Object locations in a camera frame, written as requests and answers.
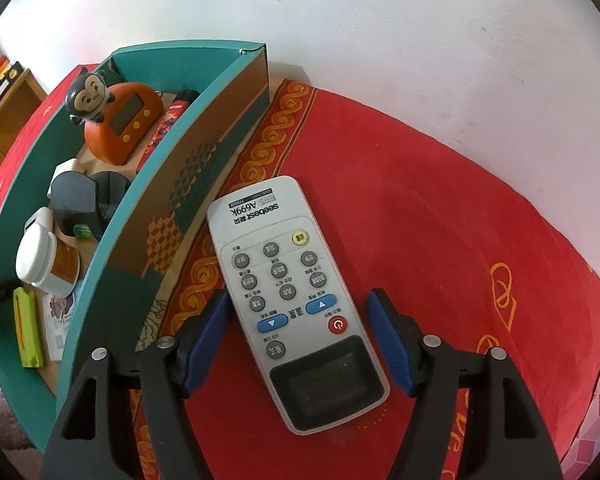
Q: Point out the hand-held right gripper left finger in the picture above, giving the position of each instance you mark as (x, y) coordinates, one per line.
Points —
(205, 340)

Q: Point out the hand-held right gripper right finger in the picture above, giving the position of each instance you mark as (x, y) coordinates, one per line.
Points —
(390, 340)

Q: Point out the green case orange insert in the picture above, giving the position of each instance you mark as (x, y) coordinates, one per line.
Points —
(30, 350)

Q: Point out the card with cartoon stickers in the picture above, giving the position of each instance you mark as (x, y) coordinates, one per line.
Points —
(60, 310)

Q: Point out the white bottle orange label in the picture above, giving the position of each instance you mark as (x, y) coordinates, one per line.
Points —
(40, 255)

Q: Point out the white remote control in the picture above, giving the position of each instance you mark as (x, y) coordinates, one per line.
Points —
(280, 240)

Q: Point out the black plastic device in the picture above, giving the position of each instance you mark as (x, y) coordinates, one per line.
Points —
(75, 200)

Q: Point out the white charger plug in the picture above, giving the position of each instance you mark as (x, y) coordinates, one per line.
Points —
(70, 166)

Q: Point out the orange timer with monkey figure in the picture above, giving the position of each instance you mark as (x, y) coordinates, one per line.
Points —
(115, 145)

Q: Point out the red lighter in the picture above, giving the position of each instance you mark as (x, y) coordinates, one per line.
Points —
(167, 120)

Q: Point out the teal cardboard box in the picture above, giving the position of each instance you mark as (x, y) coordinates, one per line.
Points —
(180, 55)

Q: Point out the red printed blanket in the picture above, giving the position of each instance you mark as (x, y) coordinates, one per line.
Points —
(430, 210)

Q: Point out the black yellow flat package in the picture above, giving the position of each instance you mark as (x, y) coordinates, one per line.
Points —
(2, 87)

